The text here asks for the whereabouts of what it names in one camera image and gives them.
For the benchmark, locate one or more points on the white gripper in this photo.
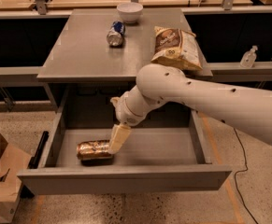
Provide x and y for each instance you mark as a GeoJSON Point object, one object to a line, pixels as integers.
{"type": "Point", "coordinates": [124, 111]}

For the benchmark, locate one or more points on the orange soda can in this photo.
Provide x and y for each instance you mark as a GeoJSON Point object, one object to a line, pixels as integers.
{"type": "Point", "coordinates": [93, 150]}

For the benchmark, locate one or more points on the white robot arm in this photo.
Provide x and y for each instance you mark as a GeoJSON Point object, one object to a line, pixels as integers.
{"type": "Point", "coordinates": [246, 109]}

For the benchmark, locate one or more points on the open grey top drawer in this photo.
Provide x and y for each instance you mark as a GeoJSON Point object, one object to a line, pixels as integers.
{"type": "Point", "coordinates": [166, 152]}

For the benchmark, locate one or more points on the grey cabinet counter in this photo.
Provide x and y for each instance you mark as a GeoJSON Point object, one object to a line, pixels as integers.
{"type": "Point", "coordinates": [82, 54]}

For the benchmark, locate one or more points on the blue soda can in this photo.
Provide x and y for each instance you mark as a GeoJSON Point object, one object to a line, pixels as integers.
{"type": "Point", "coordinates": [116, 33]}

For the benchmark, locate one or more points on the brown chip bag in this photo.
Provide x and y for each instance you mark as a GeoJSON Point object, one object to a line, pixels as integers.
{"type": "Point", "coordinates": [177, 48]}

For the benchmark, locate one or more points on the black bar on floor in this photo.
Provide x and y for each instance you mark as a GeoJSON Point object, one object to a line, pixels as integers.
{"type": "Point", "coordinates": [36, 158]}

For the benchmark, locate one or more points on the white bowl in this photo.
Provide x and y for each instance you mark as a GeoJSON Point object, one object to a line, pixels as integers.
{"type": "Point", "coordinates": [129, 12]}

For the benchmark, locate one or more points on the cardboard box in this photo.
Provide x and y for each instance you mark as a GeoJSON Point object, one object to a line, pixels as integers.
{"type": "Point", "coordinates": [12, 160]}

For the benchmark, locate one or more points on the clear sanitizer bottle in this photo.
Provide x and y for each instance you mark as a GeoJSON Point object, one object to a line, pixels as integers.
{"type": "Point", "coordinates": [249, 58]}

